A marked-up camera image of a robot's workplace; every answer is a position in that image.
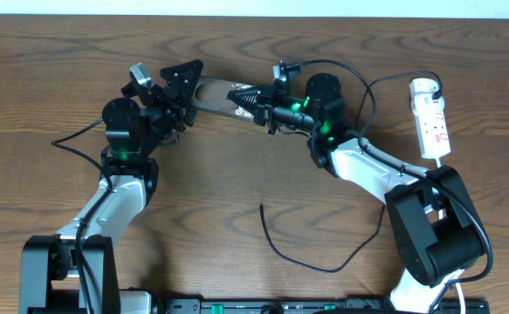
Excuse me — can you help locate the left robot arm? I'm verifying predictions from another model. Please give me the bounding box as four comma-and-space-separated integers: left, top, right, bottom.
18, 59, 203, 313

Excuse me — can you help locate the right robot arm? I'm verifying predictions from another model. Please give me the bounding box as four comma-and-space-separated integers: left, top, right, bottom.
227, 73, 493, 313

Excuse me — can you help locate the white power strip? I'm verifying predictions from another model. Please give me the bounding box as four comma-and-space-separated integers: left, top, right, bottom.
409, 78, 451, 160

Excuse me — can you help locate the black charger cable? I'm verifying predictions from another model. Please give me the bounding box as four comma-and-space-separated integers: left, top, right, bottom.
258, 71, 444, 274

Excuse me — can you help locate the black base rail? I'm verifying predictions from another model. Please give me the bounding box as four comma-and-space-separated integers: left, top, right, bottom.
118, 297, 491, 314

